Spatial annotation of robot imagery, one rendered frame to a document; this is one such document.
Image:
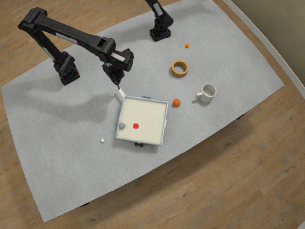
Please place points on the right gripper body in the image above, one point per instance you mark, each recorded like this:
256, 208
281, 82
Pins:
112, 74

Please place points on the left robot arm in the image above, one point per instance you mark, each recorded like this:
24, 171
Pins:
162, 22

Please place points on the white mug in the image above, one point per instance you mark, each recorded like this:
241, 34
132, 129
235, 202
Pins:
209, 90

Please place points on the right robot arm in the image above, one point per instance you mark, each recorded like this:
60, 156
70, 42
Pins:
36, 21

